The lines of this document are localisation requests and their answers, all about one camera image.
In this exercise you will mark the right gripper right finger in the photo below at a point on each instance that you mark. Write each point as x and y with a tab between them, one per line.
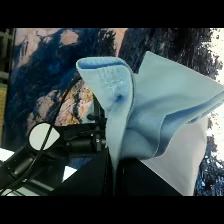
140	180

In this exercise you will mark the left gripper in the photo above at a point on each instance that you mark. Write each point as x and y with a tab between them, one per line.
81	140

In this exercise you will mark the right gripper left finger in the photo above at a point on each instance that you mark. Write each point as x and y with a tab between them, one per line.
93	180

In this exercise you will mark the light blue shirt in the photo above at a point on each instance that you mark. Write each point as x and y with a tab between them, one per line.
166	100

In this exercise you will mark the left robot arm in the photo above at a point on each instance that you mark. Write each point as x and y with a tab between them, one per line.
20	166

